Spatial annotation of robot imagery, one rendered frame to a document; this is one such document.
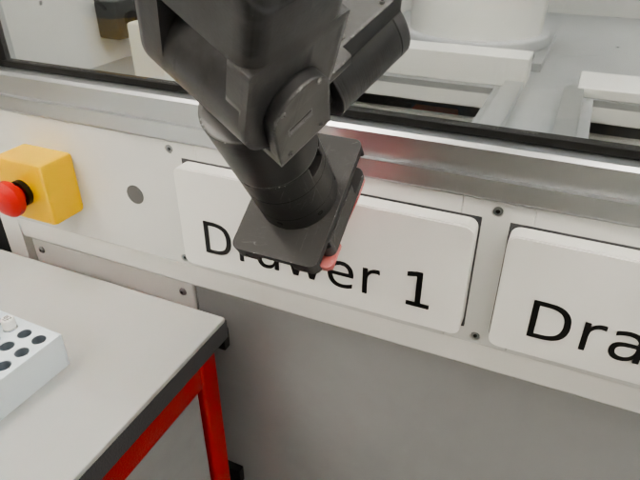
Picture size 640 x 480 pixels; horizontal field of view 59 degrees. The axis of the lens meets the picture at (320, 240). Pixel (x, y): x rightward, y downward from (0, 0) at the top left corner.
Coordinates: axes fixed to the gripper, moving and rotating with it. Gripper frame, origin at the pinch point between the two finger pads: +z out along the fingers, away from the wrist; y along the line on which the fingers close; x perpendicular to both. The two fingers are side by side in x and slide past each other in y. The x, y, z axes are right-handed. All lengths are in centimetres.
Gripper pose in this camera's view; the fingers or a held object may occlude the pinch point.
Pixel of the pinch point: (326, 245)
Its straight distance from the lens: 48.0
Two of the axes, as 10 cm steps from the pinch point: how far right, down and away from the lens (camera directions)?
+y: 3.3, -8.8, 3.3
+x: -9.1, -2.2, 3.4
